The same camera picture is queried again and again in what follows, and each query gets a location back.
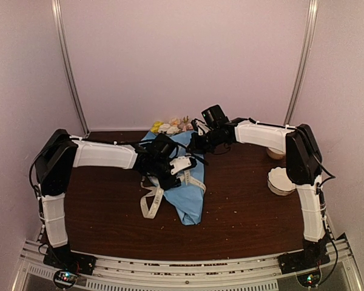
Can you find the left aluminium frame post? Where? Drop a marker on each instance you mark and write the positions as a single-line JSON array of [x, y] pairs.
[[59, 24]]

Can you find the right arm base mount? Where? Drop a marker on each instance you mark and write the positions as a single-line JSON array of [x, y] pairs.
[[297, 261]]

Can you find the front aluminium rail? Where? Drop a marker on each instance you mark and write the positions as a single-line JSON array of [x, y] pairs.
[[254, 273]]

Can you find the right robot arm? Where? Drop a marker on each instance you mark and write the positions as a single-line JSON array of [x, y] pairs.
[[303, 169]]

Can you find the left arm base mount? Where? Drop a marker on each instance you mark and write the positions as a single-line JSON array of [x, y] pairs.
[[76, 263]]

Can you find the plain white bowl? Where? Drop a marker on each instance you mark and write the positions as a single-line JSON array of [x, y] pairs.
[[275, 154]]

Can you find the blue wrapping paper sheet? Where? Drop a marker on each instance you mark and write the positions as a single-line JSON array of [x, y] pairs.
[[187, 199]]

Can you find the cream printed ribbon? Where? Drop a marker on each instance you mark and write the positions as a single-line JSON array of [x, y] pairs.
[[150, 203]]

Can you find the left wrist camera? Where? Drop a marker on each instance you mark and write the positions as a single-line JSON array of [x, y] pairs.
[[182, 163]]

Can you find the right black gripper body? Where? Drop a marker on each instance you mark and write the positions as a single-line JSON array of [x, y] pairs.
[[208, 143]]

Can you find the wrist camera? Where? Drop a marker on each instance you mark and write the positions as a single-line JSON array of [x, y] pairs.
[[200, 127], [182, 163]]

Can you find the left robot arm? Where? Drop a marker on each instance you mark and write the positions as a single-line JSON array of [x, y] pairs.
[[63, 152]]

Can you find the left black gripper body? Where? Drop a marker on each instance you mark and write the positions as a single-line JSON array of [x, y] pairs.
[[158, 170]]

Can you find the right aluminium frame post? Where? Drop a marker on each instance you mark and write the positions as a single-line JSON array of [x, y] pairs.
[[307, 43]]

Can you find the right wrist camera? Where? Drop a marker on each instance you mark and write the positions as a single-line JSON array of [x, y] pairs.
[[200, 127]]

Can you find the aluminium frame post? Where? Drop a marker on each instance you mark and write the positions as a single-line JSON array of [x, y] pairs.
[[307, 43], [59, 24]]

